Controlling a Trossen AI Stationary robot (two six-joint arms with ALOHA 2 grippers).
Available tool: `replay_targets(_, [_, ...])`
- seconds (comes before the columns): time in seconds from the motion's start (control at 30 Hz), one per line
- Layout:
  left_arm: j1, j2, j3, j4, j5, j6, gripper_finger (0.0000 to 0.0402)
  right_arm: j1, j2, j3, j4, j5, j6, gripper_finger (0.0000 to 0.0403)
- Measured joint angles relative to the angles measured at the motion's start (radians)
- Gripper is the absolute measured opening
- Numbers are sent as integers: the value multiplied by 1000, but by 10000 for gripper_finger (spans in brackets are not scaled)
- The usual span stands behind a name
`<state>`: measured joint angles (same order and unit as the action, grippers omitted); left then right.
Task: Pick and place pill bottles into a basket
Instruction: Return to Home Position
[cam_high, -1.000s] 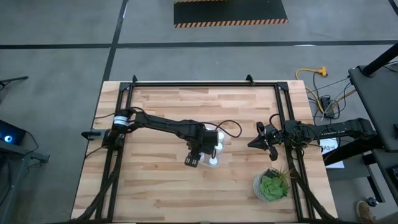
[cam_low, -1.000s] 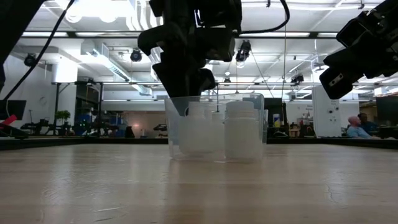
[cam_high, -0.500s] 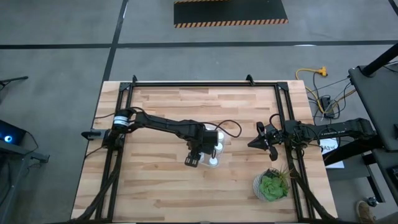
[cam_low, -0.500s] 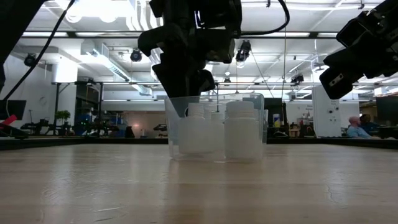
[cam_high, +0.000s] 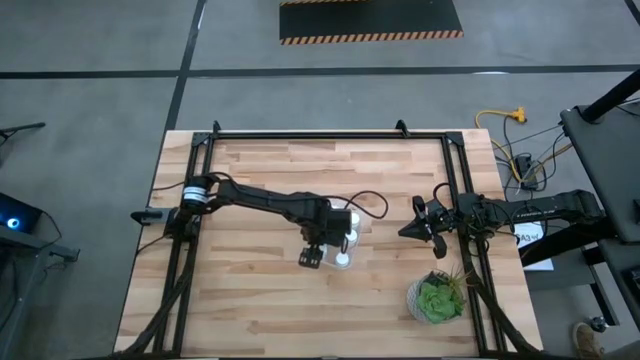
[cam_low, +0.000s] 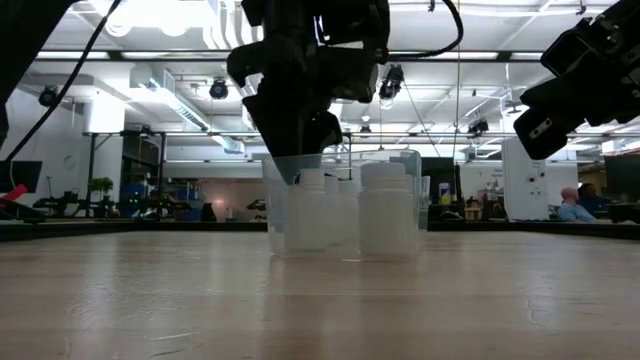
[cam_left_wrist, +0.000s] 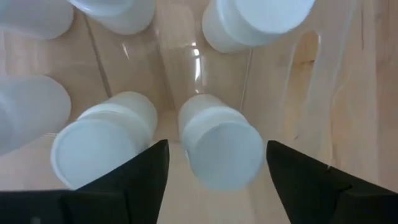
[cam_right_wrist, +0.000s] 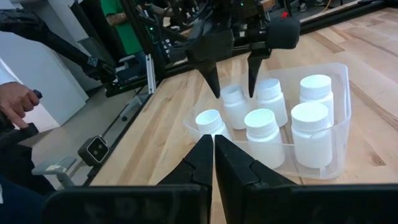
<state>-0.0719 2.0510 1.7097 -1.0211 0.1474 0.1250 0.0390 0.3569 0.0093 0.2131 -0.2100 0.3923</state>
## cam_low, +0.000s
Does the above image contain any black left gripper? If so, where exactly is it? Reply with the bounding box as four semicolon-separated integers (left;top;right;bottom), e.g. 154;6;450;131
227;37;346;185

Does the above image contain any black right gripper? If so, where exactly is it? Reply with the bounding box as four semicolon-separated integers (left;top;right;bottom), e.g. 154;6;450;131
513;2;640;161

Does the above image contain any white pill bottle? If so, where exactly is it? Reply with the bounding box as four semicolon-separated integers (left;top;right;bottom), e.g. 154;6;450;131
338;179;362;247
283;168;330;253
358;161;420;257

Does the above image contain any clear plastic basket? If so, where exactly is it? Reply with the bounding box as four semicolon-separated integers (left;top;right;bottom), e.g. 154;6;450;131
261;148;431;261

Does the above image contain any dark screen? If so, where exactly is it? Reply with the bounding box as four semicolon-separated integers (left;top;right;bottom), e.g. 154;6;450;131
603;153;640;202

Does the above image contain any person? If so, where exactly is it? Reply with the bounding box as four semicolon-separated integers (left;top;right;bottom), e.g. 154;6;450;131
557;186;600;224
577;182;615;218

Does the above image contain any black shelf rack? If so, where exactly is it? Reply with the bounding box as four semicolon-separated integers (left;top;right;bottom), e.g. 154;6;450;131
82;129;167;220

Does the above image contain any green potted plant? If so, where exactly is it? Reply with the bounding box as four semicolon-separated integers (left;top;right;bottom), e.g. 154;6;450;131
87;176;115;207

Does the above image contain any black monitor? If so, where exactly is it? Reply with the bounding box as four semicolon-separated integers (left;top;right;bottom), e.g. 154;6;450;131
0;160;44;195

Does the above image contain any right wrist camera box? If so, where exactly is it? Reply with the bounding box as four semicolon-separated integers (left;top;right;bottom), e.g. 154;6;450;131
540;17;610;77

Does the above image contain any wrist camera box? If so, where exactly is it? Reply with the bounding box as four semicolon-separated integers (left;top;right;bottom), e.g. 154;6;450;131
540;17;610;77
319;47;381;105

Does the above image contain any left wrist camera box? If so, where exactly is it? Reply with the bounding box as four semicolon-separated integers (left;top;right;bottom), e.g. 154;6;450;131
319;47;381;105

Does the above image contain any black curved cable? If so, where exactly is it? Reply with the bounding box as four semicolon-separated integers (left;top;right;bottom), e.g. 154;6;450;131
387;0;465;61

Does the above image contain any black table frame rail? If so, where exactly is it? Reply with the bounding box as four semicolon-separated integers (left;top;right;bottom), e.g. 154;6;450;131
0;218;640;242

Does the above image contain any long black cable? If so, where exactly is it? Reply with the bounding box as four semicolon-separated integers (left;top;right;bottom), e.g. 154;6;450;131
3;0;124;162

